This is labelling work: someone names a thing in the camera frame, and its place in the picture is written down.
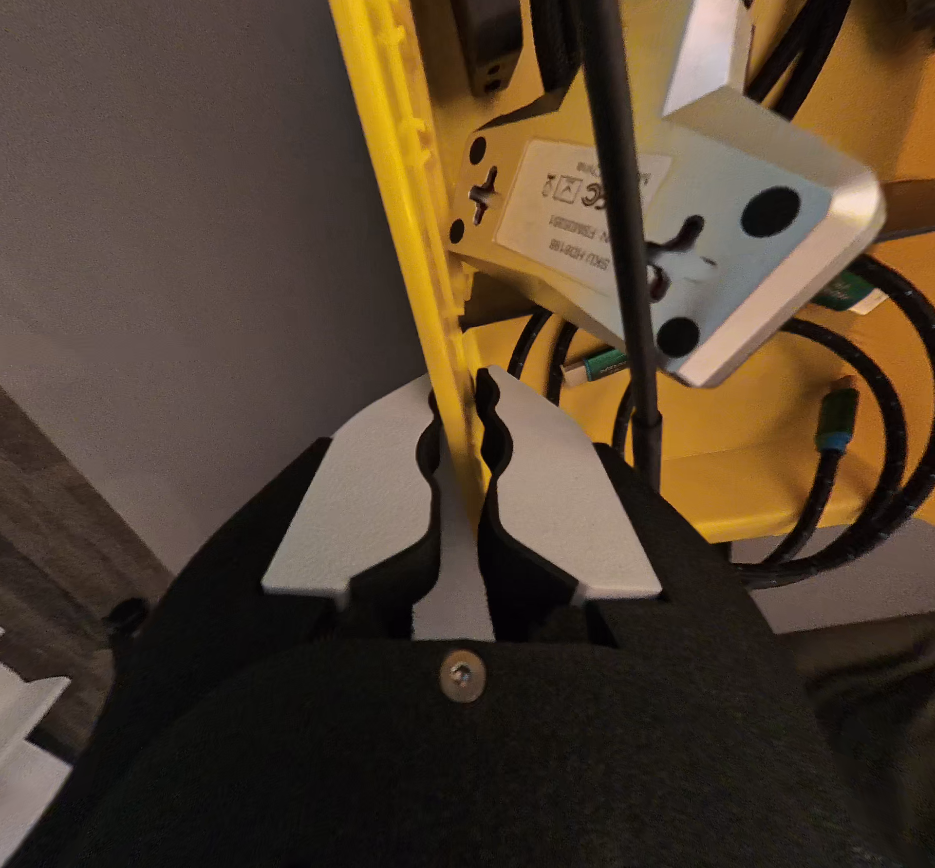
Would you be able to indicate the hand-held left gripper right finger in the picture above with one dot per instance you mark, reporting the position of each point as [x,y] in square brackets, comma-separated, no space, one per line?
[570,517]

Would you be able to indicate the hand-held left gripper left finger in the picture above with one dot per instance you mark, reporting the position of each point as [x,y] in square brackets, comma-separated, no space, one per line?
[365,510]

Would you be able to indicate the yellow plastic bin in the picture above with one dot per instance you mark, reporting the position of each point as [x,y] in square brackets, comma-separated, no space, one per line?
[730,495]

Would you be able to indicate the dark grey adapter hub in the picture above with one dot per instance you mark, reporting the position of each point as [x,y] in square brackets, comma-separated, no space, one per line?
[482,6]

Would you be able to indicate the white metal adapter box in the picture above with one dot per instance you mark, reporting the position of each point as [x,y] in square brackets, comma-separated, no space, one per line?
[730,145]

